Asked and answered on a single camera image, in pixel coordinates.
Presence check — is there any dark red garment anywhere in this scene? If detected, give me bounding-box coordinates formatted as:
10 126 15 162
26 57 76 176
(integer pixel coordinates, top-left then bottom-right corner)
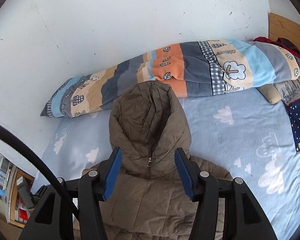
253 36 300 59

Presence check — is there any black cable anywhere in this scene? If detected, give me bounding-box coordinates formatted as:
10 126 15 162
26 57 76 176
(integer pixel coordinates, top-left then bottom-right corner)
0 119 81 221

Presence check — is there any light blue cloud bedsheet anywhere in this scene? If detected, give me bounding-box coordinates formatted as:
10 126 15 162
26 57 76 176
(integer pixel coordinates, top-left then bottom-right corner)
42 88 300 239

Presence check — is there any beige small pillow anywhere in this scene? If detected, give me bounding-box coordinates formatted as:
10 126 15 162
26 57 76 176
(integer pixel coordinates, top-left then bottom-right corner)
257 84 282 105

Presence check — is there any patchwork rolled quilt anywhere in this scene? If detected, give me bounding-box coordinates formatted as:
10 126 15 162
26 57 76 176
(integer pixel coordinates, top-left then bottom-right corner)
41 39 300 118

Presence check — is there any grey printed pillow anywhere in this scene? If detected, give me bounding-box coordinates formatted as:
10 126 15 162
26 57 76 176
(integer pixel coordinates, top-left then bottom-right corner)
274 77 300 106

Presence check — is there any wooden side shelf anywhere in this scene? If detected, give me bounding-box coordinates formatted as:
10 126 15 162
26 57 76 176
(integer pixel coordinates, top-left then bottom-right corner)
0 154 34 229

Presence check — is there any brown quilted hooded jacket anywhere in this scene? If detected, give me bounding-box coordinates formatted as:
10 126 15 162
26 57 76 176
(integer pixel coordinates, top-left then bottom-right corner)
73 80 233 240

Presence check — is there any wooden headboard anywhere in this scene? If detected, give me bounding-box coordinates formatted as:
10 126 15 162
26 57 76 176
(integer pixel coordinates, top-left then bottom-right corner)
268 12 300 50

